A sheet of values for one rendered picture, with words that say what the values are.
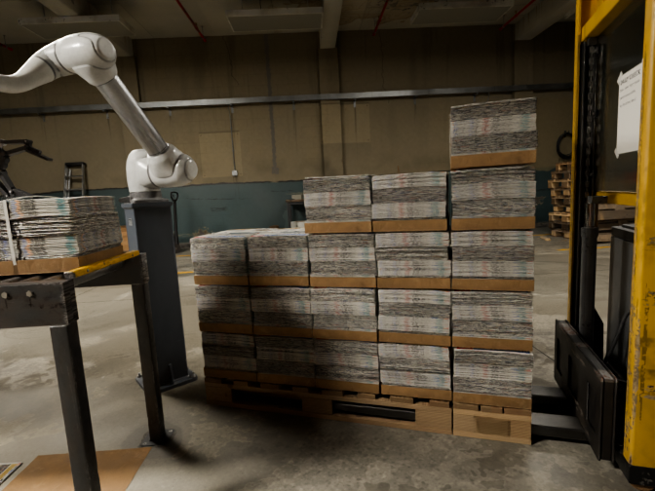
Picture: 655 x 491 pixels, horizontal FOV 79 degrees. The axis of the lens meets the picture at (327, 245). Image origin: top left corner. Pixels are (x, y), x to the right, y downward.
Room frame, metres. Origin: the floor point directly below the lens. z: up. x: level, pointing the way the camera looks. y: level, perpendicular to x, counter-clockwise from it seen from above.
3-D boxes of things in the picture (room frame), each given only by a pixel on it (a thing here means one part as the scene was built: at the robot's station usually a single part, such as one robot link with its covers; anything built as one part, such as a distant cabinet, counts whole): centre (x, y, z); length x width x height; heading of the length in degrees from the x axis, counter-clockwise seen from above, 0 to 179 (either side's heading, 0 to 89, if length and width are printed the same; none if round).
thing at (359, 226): (1.80, -0.10, 0.86); 0.38 x 0.29 x 0.04; 163
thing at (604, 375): (1.52, -0.99, 0.20); 0.62 x 0.05 x 0.30; 162
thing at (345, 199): (1.80, -0.10, 0.95); 0.38 x 0.29 x 0.23; 163
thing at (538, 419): (1.56, -0.45, 0.05); 1.05 x 0.10 x 0.04; 72
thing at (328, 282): (1.84, 0.03, 0.40); 1.16 x 0.38 x 0.51; 72
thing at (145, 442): (1.58, 0.77, 0.01); 0.14 x 0.14 x 0.01; 2
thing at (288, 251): (1.84, 0.03, 0.42); 1.17 x 0.39 x 0.83; 72
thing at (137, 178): (2.13, 0.94, 1.17); 0.18 x 0.16 x 0.22; 70
